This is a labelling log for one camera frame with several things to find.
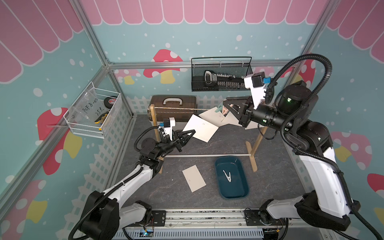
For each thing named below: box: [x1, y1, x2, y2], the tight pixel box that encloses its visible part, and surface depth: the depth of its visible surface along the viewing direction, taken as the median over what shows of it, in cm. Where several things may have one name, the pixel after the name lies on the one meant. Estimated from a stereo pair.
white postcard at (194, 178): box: [182, 164, 207, 193], surface depth 89 cm
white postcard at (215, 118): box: [198, 106, 225, 127], surface depth 68 cm
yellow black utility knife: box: [94, 111, 109, 125], surface depth 68 cm
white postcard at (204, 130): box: [182, 114, 219, 143], surface depth 66 cm
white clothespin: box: [222, 169, 232, 183], surface depth 89 cm
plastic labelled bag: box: [69, 87, 109, 123], surface depth 68 cm
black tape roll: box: [103, 97, 117, 109], surface depth 82 cm
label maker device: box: [203, 70, 218, 85], surface depth 91 cm
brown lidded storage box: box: [147, 95, 198, 123], surface depth 100 cm
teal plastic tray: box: [215, 156, 250, 200], surface depth 89 cm
